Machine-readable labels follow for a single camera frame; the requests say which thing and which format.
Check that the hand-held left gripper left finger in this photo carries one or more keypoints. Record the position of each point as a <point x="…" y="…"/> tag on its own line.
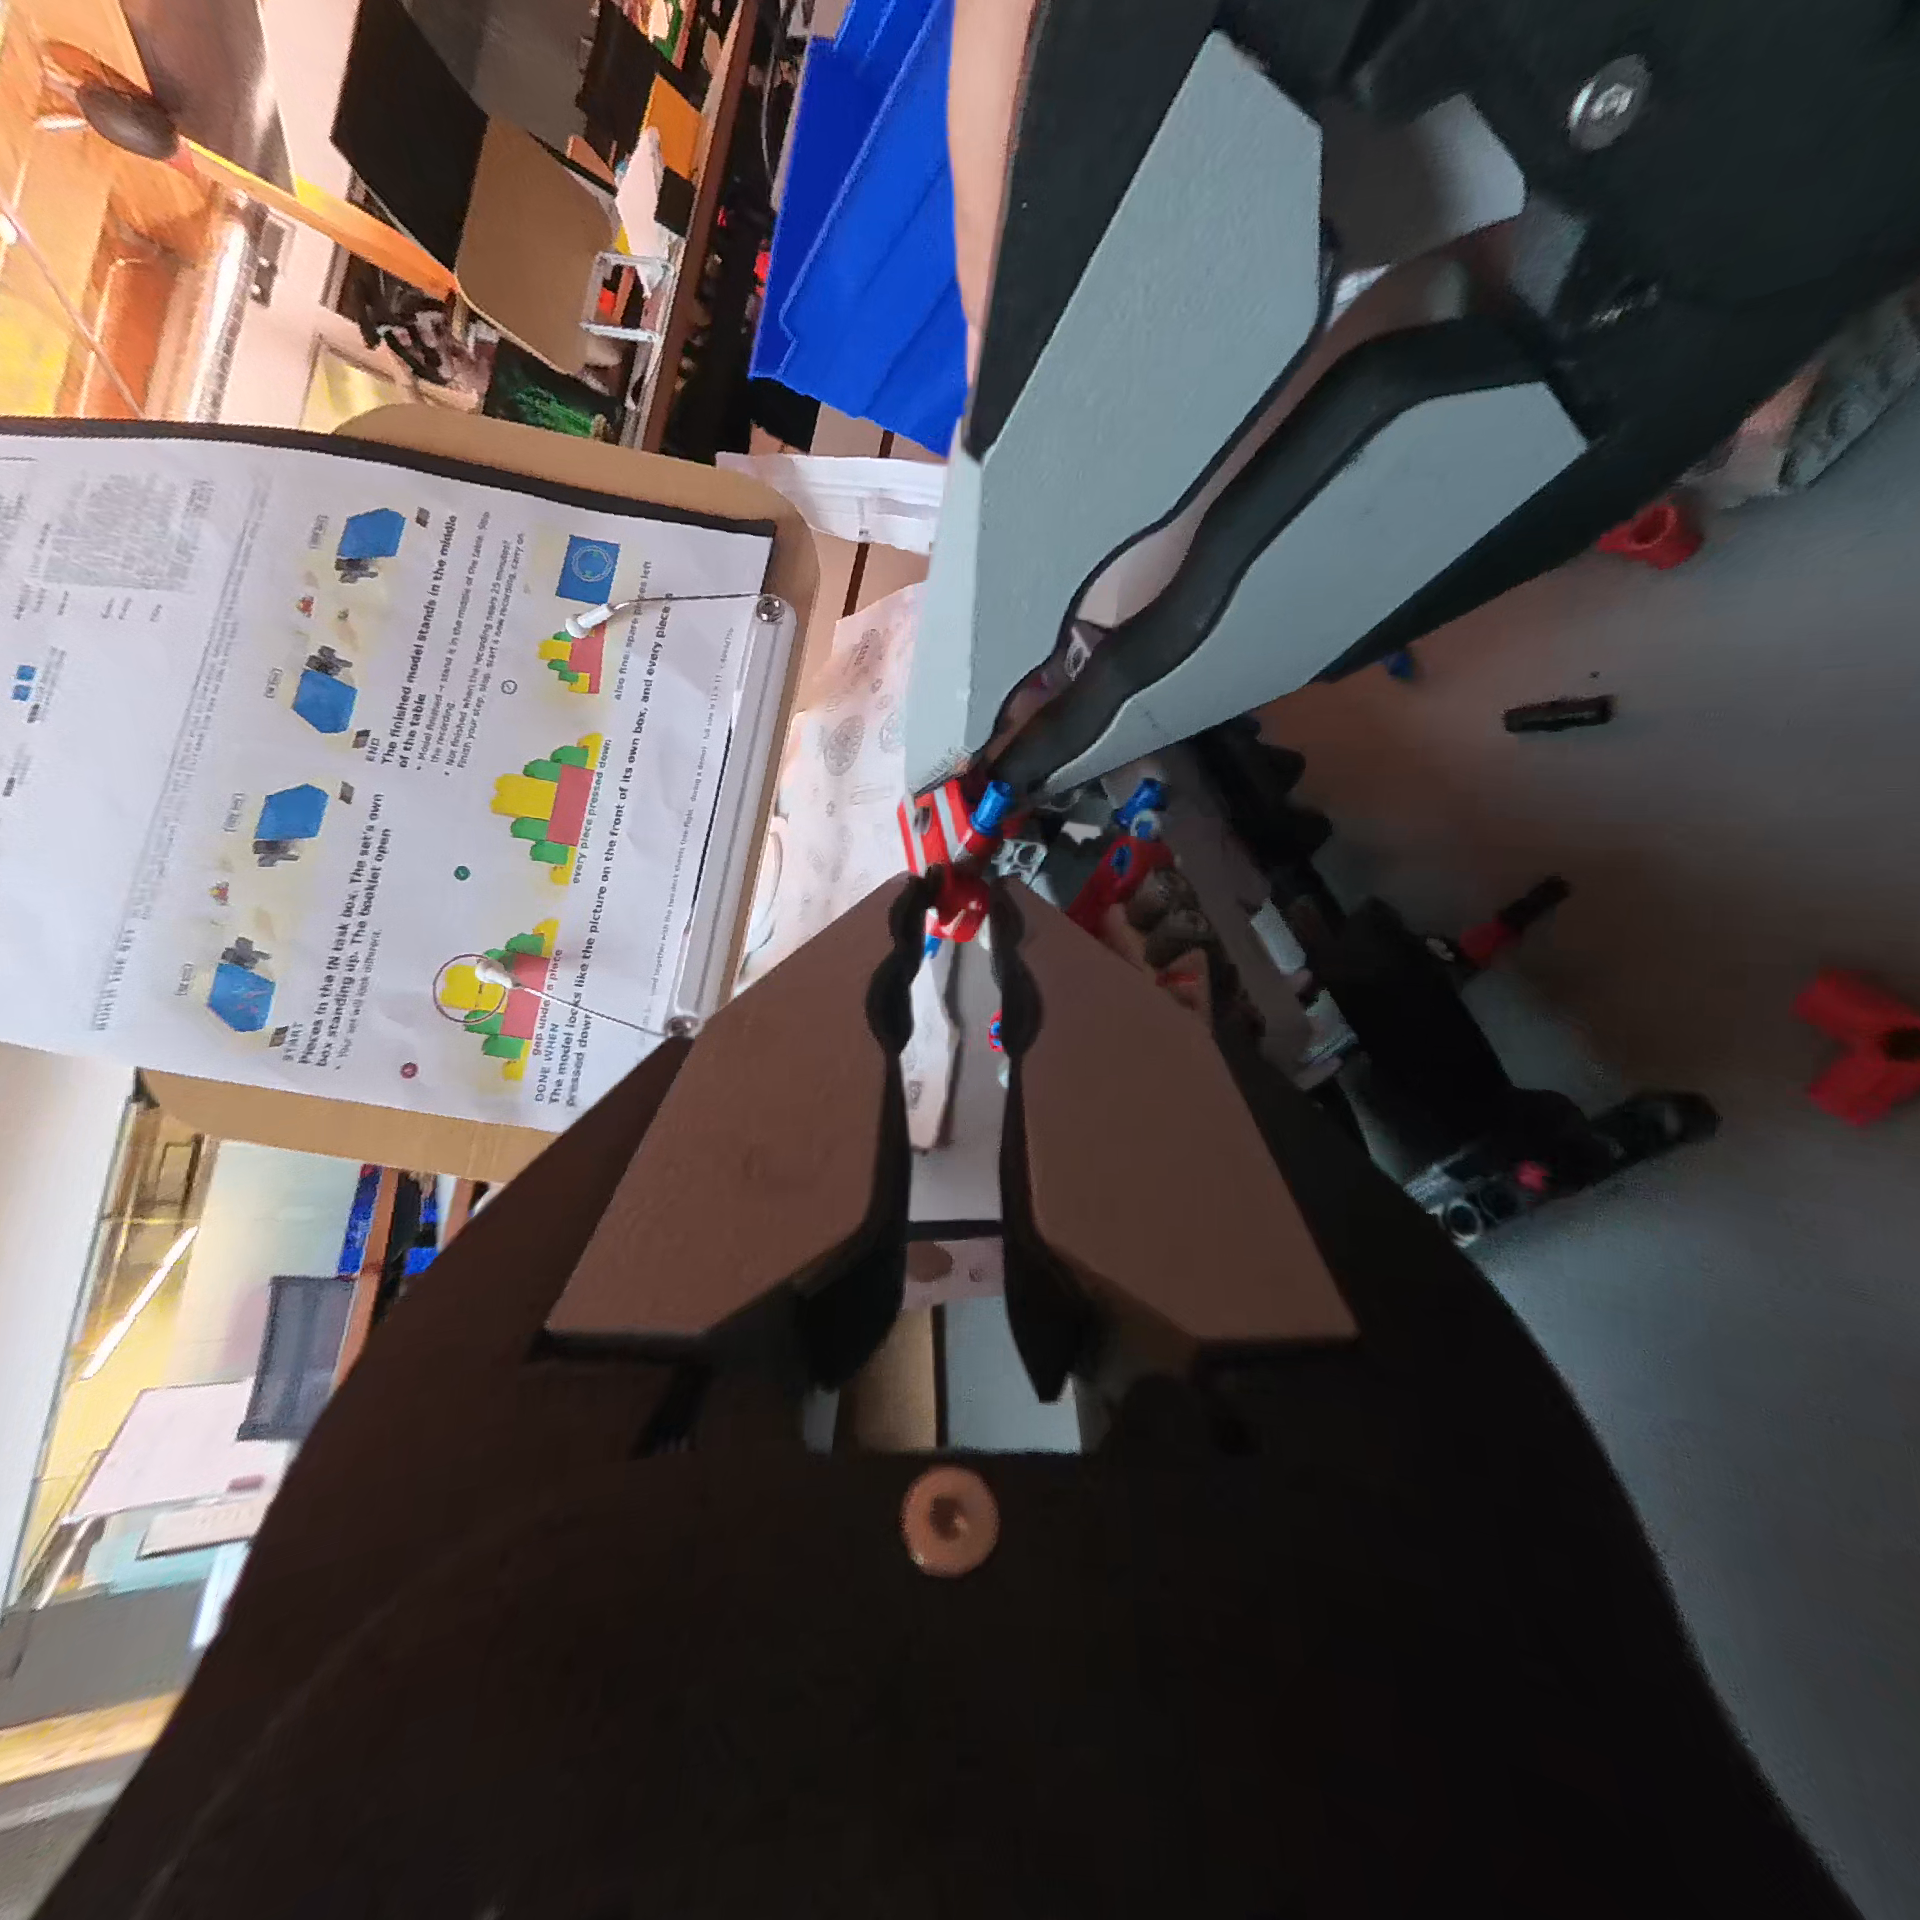
<point x="734" y="1187"/>

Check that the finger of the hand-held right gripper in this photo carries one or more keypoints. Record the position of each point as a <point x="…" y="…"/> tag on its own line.
<point x="1349" y="524"/>
<point x="1111" y="376"/>

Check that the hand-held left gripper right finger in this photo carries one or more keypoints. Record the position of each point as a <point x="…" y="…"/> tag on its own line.
<point x="1169" y="1187"/>

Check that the red grey lego vehicle model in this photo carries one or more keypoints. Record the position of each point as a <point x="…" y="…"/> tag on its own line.
<point x="1349" y="1021"/>

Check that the blue lego axle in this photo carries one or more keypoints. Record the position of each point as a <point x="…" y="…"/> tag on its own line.
<point x="988" y="817"/>

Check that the small red lego piece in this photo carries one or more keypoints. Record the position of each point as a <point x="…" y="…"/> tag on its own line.
<point x="1649" y="534"/>
<point x="1851" y="1043"/>

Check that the small black lego pin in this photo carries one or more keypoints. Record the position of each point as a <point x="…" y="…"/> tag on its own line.
<point x="1558" y="714"/>

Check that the blue plastic bin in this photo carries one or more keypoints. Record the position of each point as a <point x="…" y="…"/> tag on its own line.
<point x="868" y="225"/>

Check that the printed paper bag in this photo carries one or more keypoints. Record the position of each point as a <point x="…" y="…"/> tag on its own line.
<point x="845" y="750"/>

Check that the white sheet on metal stand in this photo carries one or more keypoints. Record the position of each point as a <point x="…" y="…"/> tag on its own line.
<point x="377" y="781"/>

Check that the black computer monitor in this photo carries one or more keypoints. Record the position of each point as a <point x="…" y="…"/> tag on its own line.
<point x="452" y="77"/>

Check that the black round ceiling fixture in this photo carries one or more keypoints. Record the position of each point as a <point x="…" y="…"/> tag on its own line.
<point x="129" y="119"/>

